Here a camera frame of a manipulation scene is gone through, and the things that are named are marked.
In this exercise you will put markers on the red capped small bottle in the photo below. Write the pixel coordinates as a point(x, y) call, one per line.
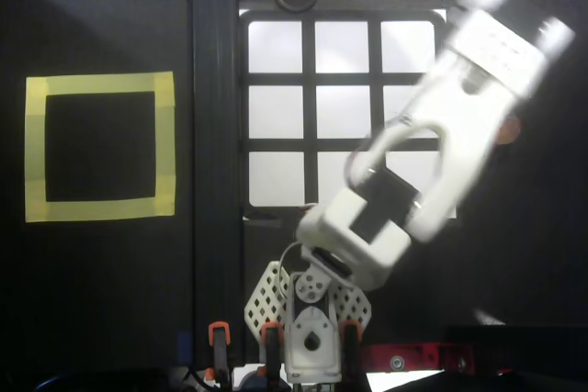
point(509, 129)

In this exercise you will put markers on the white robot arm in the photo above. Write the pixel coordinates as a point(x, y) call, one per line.
point(459, 103)

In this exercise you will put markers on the black grid tray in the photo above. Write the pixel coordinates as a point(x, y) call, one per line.
point(275, 48)

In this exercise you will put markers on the blue tape strip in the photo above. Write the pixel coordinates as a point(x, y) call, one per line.
point(184, 346)

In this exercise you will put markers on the yellow tape square outline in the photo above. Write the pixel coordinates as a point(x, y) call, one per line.
point(101, 82)

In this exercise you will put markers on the black aluminium extrusion rail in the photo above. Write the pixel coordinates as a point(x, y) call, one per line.
point(216, 135)

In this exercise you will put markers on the black grid frame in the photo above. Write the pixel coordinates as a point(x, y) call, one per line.
point(308, 75)

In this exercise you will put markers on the white perforated base plate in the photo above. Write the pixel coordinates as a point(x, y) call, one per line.
point(250, 314)

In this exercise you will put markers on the red metal bracket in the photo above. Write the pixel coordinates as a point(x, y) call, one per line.
point(413, 355)

